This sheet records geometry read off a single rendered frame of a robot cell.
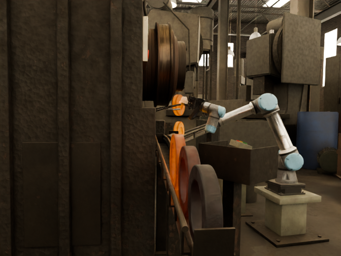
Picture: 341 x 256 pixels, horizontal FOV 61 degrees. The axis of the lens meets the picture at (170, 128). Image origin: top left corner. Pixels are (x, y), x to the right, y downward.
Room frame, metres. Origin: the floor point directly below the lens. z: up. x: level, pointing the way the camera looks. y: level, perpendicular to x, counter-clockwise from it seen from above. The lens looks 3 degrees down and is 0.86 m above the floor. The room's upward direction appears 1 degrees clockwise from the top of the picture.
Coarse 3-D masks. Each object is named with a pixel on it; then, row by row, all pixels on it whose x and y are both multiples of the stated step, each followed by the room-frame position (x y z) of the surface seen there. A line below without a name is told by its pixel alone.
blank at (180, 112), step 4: (176, 96) 2.10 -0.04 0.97; (180, 96) 2.13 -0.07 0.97; (176, 100) 2.07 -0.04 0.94; (180, 100) 2.13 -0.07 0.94; (172, 104) 2.08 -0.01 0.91; (176, 108) 2.07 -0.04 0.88; (180, 108) 2.15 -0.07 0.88; (184, 108) 2.19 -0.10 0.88; (176, 112) 2.09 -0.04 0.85; (180, 112) 2.12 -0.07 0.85
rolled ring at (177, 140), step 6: (174, 138) 0.92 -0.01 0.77; (180, 138) 0.91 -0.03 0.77; (174, 144) 0.91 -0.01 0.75; (180, 144) 0.89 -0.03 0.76; (174, 150) 1.01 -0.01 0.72; (174, 156) 1.01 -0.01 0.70; (174, 162) 1.01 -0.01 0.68; (174, 168) 1.00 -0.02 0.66; (174, 174) 0.99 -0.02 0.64; (174, 180) 0.90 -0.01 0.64; (174, 186) 0.90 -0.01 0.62
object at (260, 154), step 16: (208, 144) 1.22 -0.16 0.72; (224, 144) 1.38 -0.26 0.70; (208, 160) 1.22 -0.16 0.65; (224, 160) 1.16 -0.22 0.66; (240, 160) 1.10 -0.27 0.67; (256, 160) 1.10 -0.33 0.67; (272, 160) 1.18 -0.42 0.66; (224, 176) 1.16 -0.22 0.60; (240, 176) 1.10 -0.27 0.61; (256, 176) 1.10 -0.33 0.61; (272, 176) 1.18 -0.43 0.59; (224, 192) 1.25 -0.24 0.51; (240, 192) 1.24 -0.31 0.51; (224, 208) 1.25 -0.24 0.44; (240, 208) 1.25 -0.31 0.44; (224, 224) 1.24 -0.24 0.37; (240, 224) 1.25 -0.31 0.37; (240, 240) 1.25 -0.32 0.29
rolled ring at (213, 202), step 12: (192, 168) 0.62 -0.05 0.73; (204, 168) 0.57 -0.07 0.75; (192, 180) 0.62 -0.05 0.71; (204, 180) 0.53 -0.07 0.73; (216, 180) 0.54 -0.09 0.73; (192, 192) 0.64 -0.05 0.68; (204, 192) 0.52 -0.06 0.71; (216, 192) 0.52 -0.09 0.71; (192, 204) 0.65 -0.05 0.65; (204, 204) 0.51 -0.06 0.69; (216, 204) 0.51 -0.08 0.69; (192, 216) 0.64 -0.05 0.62; (204, 216) 0.50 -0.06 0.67; (216, 216) 0.50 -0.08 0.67; (192, 228) 0.62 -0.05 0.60; (192, 240) 0.61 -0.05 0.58
